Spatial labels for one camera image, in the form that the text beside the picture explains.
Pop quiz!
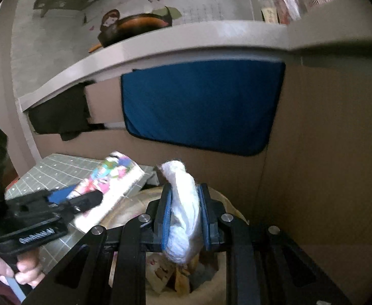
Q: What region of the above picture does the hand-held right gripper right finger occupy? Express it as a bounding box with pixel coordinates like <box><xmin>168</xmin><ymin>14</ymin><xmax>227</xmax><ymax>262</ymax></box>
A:
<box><xmin>200</xmin><ymin>184</ymin><xmax>352</xmax><ymax>305</ymax></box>

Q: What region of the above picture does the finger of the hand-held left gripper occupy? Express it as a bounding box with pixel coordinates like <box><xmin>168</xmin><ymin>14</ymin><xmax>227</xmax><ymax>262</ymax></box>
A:
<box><xmin>51</xmin><ymin>191</ymin><xmax>104</xmax><ymax>217</ymax></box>
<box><xmin>6</xmin><ymin>187</ymin><xmax>79</xmax><ymax>212</ymax></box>

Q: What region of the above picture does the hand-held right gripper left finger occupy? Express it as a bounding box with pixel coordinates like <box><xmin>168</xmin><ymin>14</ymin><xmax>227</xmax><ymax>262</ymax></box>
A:
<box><xmin>24</xmin><ymin>184</ymin><xmax>174</xmax><ymax>305</ymax></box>

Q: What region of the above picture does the white tissue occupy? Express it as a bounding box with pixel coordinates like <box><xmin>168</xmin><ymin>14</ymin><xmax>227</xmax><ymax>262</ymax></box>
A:
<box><xmin>156</xmin><ymin>160</ymin><xmax>206</xmax><ymax>264</ymax></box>

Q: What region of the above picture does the pink cartoon snack packet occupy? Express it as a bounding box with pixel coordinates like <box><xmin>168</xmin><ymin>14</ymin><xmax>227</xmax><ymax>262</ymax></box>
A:
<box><xmin>73</xmin><ymin>151</ymin><xmax>148</xmax><ymax>232</ymax></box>

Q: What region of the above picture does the pale yellow snack packet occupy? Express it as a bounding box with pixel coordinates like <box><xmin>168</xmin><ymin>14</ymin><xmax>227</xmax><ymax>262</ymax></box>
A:
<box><xmin>146</xmin><ymin>254</ymin><xmax>175</xmax><ymax>293</ymax></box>

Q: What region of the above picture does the orange snack wrapper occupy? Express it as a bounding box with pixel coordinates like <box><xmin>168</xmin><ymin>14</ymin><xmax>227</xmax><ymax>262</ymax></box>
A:
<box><xmin>173</xmin><ymin>265</ymin><xmax>193</xmax><ymax>293</ymax></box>

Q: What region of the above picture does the person's left hand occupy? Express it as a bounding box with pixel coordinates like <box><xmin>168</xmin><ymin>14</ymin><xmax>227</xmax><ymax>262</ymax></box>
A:
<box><xmin>0</xmin><ymin>249</ymin><xmax>45</xmax><ymax>288</ymax></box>

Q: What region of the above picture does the grey checked tablecloth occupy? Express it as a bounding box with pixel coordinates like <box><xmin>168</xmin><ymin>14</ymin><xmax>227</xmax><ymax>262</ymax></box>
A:
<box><xmin>5</xmin><ymin>153</ymin><xmax>156</xmax><ymax>274</ymax></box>

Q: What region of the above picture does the black cloth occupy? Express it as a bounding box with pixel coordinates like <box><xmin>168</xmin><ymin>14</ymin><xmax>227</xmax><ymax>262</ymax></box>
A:
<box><xmin>29</xmin><ymin>81</ymin><xmax>105</xmax><ymax>142</ymax></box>

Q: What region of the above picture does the blue towel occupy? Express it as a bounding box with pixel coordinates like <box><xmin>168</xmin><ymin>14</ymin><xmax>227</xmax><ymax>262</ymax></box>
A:
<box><xmin>120</xmin><ymin>60</ymin><xmax>286</xmax><ymax>157</ymax></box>

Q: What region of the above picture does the brown cardboard panel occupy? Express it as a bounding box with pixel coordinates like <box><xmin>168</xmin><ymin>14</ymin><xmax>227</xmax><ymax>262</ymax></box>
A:
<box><xmin>34</xmin><ymin>64</ymin><xmax>372</xmax><ymax>261</ymax></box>

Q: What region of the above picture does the grey kitchen counter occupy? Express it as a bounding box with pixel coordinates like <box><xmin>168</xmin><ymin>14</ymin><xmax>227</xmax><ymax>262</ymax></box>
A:
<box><xmin>18</xmin><ymin>0</ymin><xmax>372</xmax><ymax>112</ymax></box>

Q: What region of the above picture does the dark sauce bottle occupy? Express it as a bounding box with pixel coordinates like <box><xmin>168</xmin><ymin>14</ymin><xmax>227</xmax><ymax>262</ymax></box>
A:
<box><xmin>261</xmin><ymin>0</ymin><xmax>277</xmax><ymax>23</ymax></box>

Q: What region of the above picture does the orange capped plastic bottle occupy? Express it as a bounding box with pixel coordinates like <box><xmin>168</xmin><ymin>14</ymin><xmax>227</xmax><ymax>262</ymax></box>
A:
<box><xmin>275</xmin><ymin>0</ymin><xmax>301</xmax><ymax>24</ymax></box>

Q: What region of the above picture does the light blue strap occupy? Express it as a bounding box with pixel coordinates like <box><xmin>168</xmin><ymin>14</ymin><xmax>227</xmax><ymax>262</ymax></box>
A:
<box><xmin>5</xmin><ymin>276</ymin><xmax>26</xmax><ymax>302</ymax></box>

